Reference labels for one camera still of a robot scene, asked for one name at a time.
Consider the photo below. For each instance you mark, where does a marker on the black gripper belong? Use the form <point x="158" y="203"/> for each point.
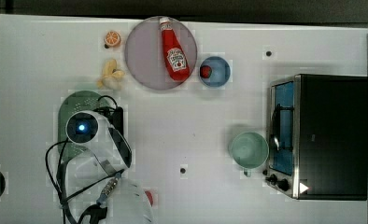
<point x="113" y="115"/>

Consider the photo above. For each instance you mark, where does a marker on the green plastic strainer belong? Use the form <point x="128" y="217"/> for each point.
<point x="77" y="101"/>

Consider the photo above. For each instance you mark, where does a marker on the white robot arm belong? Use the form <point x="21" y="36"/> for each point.
<point x="94" y="188"/>

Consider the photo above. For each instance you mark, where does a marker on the peeled banana toy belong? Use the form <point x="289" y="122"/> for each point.
<point x="111" y="76"/>

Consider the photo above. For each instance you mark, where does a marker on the purple round plate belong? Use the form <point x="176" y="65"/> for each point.
<point x="143" y="53"/>

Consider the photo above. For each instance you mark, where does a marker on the orange slice toy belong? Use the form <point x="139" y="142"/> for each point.
<point x="112" y="39"/>

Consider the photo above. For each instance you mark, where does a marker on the red ketchup bottle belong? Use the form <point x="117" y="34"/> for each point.
<point x="174" y="57"/>

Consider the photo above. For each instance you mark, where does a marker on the red strawberry toy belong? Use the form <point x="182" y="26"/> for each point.
<point x="150" y="197"/>

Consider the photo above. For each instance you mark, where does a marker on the small strawberry in bowl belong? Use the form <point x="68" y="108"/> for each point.
<point x="205" y="71"/>

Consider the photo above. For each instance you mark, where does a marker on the blue bowl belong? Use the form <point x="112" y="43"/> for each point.
<point x="221" y="72"/>

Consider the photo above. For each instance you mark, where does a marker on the green mug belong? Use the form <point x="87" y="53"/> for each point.
<point x="249" y="151"/>

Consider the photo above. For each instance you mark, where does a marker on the black toaster oven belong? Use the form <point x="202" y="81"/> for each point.
<point x="318" y="137"/>

